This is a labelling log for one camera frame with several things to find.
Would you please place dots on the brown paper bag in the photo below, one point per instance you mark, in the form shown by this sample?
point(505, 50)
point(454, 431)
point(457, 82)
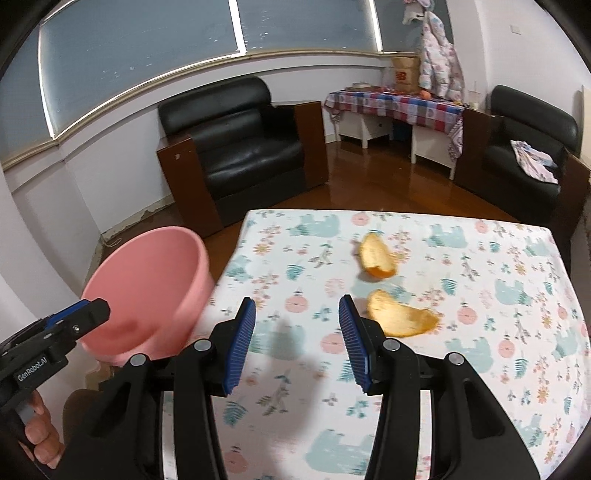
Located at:
point(406, 74)

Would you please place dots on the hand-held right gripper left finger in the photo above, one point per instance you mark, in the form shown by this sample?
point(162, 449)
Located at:
point(240, 346)

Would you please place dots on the pink plastic basin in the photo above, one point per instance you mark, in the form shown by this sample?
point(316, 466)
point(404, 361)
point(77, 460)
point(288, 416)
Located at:
point(147, 295)

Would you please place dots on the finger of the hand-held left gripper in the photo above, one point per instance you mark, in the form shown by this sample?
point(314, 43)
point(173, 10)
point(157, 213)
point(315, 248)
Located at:
point(90, 316)

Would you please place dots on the orange peel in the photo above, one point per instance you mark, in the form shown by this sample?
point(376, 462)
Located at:
point(376, 258)
point(399, 316)

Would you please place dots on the white bottle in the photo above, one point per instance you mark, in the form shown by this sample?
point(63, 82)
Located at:
point(473, 99)

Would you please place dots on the white cabinet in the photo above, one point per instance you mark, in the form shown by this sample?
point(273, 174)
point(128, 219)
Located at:
point(586, 124)

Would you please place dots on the hanging pink white garment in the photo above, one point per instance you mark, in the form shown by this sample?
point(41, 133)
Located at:
point(415, 9)

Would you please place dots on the black leather armchair wooden sides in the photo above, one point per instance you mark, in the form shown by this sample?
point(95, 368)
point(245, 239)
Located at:
point(240, 147)
point(521, 120)

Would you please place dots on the narrow grey window blind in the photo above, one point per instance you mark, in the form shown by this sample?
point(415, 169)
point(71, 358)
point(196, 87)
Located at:
point(23, 106)

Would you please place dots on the floral printed tablecloth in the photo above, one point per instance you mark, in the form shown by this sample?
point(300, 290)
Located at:
point(461, 286)

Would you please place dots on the small shallow bowl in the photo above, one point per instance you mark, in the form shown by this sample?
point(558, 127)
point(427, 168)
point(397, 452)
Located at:
point(360, 86)

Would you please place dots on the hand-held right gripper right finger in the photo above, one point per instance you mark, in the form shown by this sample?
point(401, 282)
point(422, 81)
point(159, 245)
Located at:
point(353, 346)

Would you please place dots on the crumpled light patterned cloth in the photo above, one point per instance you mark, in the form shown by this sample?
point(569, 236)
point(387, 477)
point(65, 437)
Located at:
point(535, 164)

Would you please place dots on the white side table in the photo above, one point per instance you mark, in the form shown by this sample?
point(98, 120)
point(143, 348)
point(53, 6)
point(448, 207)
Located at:
point(431, 147)

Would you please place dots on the plaid tablecloth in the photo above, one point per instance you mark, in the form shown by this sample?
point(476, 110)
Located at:
point(401, 106)

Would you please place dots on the hanging floral padded jacket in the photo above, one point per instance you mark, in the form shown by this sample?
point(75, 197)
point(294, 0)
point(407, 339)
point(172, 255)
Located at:
point(438, 55)

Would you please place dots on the person's left hand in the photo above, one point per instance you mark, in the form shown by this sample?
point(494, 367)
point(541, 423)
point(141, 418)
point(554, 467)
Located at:
point(44, 434)

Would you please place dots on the wide grey window blind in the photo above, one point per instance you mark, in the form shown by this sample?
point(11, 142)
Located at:
point(138, 60)

